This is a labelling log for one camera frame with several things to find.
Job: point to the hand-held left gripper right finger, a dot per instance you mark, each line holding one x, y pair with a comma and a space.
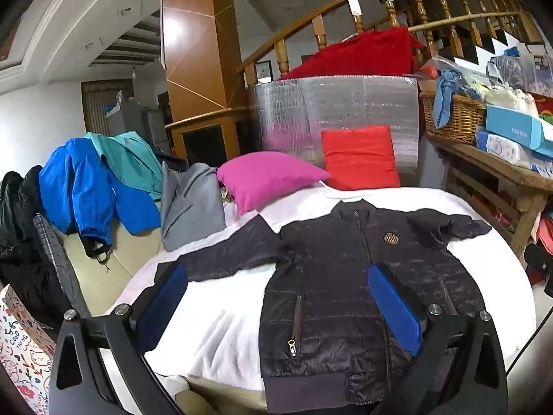
395, 307

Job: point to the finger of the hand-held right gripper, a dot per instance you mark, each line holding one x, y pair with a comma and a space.
538, 261

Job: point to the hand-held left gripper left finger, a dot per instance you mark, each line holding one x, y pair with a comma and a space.
166, 294

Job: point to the black puffer jacket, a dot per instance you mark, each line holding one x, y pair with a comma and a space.
337, 268

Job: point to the white fleece blanket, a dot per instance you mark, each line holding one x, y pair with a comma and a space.
216, 311

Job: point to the cream sofa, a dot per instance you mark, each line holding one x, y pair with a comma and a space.
125, 250

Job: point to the grey garment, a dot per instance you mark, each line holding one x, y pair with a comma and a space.
190, 207

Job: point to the wooden table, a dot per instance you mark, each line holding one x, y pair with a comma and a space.
497, 177

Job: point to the grey checked cloth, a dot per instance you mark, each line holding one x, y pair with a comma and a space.
56, 250

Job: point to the white patterned box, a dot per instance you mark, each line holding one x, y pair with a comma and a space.
501, 147

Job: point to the dark navy garment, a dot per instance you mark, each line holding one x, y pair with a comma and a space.
170, 158

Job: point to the blue cardboard box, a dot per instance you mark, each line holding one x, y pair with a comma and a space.
514, 123

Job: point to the teal jacket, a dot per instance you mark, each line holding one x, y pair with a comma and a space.
129, 155

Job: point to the blue jacket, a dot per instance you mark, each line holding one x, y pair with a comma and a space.
77, 181

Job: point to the red pillow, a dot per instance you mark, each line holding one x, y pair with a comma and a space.
360, 160

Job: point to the pink pillow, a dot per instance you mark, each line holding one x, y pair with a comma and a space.
268, 177

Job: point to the patterned paper gift bag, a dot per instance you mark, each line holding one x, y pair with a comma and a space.
21, 354

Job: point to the black coat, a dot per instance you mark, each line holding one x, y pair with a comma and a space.
17, 242

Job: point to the wicker basket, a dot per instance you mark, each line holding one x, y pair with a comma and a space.
462, 116

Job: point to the grey refrigerator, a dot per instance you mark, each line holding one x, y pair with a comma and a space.
127, 116

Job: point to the light blue cloth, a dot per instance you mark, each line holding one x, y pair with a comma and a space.
447, 95

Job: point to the clear plastic bag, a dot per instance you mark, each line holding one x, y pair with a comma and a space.
510, 71

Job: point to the silver foil insulation panel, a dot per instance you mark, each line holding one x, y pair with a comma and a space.
345, 103

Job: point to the red cloth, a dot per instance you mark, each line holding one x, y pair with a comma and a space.
363, 54

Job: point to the wooden stair railing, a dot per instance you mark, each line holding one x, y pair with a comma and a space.
319, 30

